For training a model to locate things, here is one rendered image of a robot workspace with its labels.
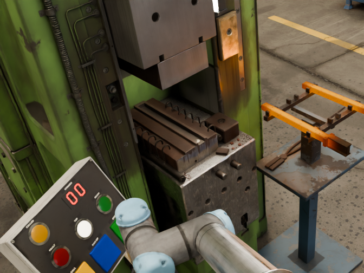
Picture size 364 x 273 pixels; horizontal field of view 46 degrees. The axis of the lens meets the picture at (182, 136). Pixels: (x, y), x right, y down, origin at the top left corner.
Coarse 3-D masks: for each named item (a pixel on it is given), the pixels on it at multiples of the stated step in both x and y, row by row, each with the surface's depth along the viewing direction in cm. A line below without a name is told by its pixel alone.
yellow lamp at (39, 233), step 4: (36, 228) 107; (40, 228) 108; (44, 228) 109; (32, 232) 106; (36, 232) 107; (40, 232) 107; (44, 232) 108; (32, 236) 106; (36, 236) 107; (40, 236) 107; (44, 236) 108; (36, 240) 106; (40, 240) 107
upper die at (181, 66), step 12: (192, 48) 137; (204, 48) 140; (120, 60) 150; (168, 60) 133; (180, 60) 136; (192, 60) 139; (204, 60) 143; (132, 72) 147; (144, 72) 140; (156, 72) 134; (168, 72) 135; (180, 72) 138; (192, 72) 141; (156, 84) 138; (168, 84) 137
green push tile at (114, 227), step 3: (114, 222) 124; (111, 225) 123; (114, 225) 123; (117, 225) 124; (111, 228) 123; (114, 228) 123; (117, 228) 124; (114, 231) 123; (117, 231) 124; (117, 234) 123; (120, 234) 124; (120, 237) 124; (123, 243) 125
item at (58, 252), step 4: (60, 248) 110; (56, 252) 109; (60, 252) 110; (64, 252) 111; (56, 256) 109; (60, 256) 110; (64, 256) 110; (68, 256) 111; (56, 260) 109; (60, 260) 109; (64, 260) 110; (60, 264) 109; (64, 264) 110
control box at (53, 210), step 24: (72, 168) 125; (96, 168) 125; (48, 192) 118; (72, 192) 117; (96, 192) 123; (24, 216) 112; (48, 216) 111; (72, 216) 115; (96, 216) 121; (0, 240) 106; (24, 240) 105; (48, 240) 109; (72, 240) 114; (96, 240) 119; (120, 240) 124; (24, 264) 105; (48, 264) 107; (72, 264) 112; (96, 264) 117
